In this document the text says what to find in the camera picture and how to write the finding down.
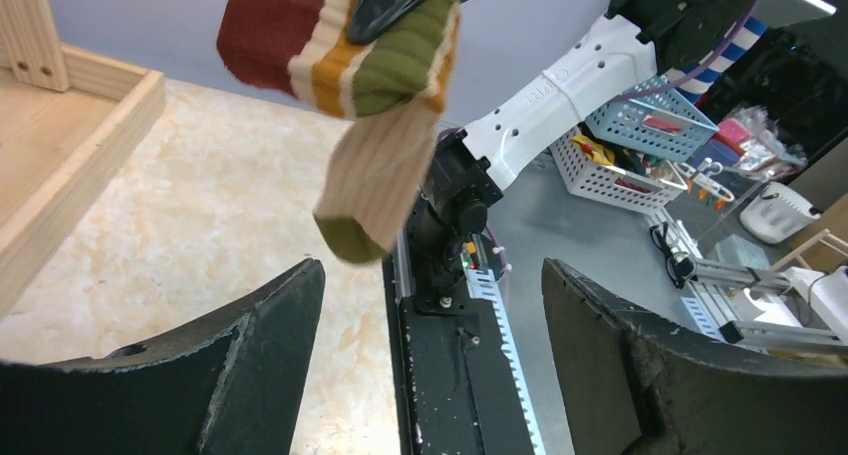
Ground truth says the wooden rack base tray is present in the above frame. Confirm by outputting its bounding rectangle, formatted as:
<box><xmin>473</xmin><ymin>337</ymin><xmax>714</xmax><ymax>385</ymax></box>
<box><xmin>1</xmin><ymin>45</ymin><xmax>166</xmax><ymax>314</ymax></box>

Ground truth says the white perforated storage basket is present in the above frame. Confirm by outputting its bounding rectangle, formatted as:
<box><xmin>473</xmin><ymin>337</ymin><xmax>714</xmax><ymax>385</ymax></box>
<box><xmin>549</xmin><ymin>129</ymin><xmax>687</xmax><ymax>215</ymax></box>

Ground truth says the blue perforated storage basket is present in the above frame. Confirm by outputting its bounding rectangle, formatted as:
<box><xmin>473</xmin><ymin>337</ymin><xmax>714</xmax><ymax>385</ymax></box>
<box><xmin>585</xmin><ymin>76</ymin><xmax>718</xmax><ymax>162</ymax></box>

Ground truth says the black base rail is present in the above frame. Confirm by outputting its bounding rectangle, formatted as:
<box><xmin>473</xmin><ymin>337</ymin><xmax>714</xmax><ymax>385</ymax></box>
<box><xmin>383</xmin><ymin>235</ymin><xmax>534</xmax><ymax>455</ymax></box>

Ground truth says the right wooden rack post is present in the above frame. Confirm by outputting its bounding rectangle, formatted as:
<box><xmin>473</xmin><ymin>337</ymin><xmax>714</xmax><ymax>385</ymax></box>
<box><xmin>1</xmin><ymin>0</ymin><xmax>70</xmax><ymax>92</ymax></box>

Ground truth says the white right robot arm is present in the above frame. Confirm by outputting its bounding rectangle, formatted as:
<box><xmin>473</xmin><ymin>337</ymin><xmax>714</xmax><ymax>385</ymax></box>
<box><xmin>407</xmin><ymin>0</ymin><xmax>757</xmax><ymax>295</ymax></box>

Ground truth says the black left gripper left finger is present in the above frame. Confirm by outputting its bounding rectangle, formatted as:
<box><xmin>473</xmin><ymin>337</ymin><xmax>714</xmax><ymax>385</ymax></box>
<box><xmin>1</xmin><ymin>258</ymin><xmax>325</xmax><ymax>454</ymax></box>

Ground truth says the white cable duct strip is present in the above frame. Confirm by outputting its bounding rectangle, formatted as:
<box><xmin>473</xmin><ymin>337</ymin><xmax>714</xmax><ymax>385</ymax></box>
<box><xmin>465</xmin><ymin>266</ymin><xmax>546</xmax><ymax>455</ymax></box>

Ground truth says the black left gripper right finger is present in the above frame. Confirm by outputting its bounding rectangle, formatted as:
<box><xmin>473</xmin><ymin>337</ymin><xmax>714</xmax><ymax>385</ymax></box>
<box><xmin>541</xmin><ymin>259</ymin><xmax>847</xmax><ymax>454</ymax></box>

